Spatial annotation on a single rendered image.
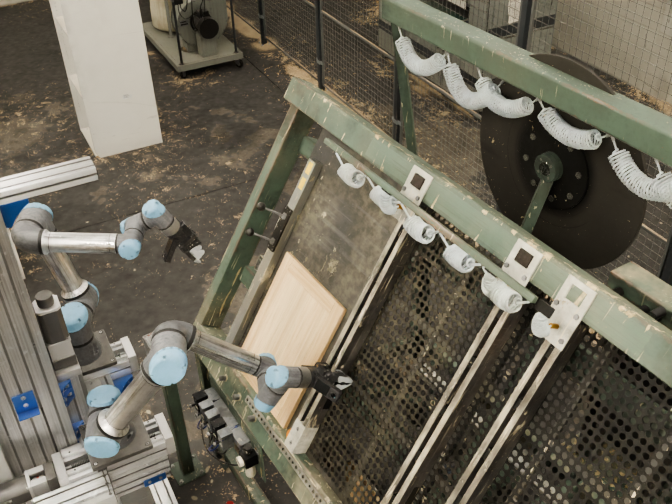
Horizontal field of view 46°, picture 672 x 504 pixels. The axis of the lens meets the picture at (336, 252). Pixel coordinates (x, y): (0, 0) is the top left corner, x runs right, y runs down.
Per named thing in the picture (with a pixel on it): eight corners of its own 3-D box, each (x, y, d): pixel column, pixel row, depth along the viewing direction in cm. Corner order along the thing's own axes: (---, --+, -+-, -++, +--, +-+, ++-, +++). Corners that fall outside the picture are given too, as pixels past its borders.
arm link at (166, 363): (111, 434, 281) (194, 336, 259) (108, 467, 269) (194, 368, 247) (80, 423, 275) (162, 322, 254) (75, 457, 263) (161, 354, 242)
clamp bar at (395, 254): (295, 439, 306) (245, 441, 290) (434, 170, 271) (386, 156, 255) (308, 456, 300) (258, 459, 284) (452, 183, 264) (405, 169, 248)
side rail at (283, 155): (215, 319, 369) (195, 318, 362) (311, 107, 336) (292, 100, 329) (220, 327, 365) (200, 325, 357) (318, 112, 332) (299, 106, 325)
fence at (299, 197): (228, 350, 348) (220, 349, 345) (316, 159, 320) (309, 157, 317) (233, 357, 344) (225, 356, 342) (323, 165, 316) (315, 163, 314)
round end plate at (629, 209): (464, 210, 331) (481, 26, 283) (474, 205, 334) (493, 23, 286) (609, 314, 277) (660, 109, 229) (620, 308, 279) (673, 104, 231)
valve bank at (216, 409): (186, 420, 356) (179, 383, 342) (215, 407, 362) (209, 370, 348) (235, 498, 322) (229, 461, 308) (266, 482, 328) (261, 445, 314)
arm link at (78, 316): (60, 346, 315) (52, 321, 306) (67, 324, 325) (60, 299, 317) (90, 345, 315) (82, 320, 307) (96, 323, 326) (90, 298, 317)
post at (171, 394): (179, 468, 404) (156, 365, 359) (190, 463, 407) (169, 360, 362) (184, 476, 400) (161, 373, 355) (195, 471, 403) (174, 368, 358)
